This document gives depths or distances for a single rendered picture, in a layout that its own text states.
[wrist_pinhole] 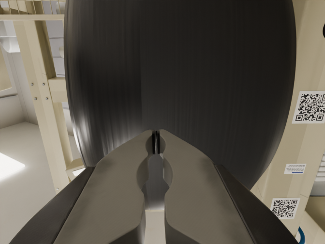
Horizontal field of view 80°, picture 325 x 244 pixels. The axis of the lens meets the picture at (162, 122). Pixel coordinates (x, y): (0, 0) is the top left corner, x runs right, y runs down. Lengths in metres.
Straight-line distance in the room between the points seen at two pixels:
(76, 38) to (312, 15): 0.42
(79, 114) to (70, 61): 0.06
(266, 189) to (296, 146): 0.13
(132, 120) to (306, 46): 0.39
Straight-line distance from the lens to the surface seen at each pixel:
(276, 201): 0.65
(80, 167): 1.04
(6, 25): 6.47
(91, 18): 0.25
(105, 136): 0.24
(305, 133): 0.57
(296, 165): 0.60
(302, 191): 0.66
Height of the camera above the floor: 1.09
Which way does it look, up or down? 21 degrees up
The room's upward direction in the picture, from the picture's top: 180 degrees clockwise
